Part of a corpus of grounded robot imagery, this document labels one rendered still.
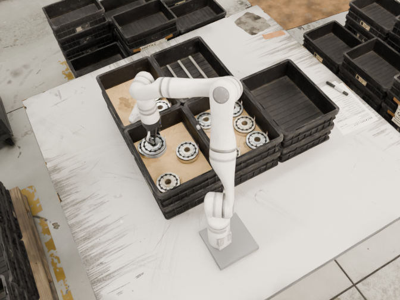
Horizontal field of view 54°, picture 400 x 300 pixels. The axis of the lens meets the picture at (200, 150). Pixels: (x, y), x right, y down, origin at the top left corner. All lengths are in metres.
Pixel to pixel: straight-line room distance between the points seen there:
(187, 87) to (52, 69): 2.50
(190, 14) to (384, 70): 1.50
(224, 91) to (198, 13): 2.11
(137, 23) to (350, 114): 1.71
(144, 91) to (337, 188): 1.00
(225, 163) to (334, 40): 2.11
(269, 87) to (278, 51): 0.44
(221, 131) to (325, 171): 0.78
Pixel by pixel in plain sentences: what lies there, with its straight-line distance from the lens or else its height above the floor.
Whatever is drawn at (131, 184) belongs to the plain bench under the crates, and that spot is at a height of 0.70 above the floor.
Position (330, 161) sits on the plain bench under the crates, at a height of 0.70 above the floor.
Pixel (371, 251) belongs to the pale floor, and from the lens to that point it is 2.60.
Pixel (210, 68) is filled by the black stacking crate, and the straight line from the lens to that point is 2.16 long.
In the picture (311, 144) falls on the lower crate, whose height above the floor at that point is 0.73.
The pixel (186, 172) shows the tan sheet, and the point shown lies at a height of 0.83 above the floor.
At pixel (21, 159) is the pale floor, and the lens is 3.17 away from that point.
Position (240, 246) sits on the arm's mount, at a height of 0.73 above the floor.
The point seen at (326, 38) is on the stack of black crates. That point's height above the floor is 0.27.
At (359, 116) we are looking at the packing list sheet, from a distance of 2.18.
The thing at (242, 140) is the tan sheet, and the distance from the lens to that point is 1.83.
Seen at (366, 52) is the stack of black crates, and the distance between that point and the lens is 3.04.
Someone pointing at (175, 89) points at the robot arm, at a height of 1.35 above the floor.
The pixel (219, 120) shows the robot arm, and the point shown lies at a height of 1.32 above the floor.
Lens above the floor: 2.30
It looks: 55 degrees down
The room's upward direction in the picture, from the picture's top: 7 degrees counter-clockwise
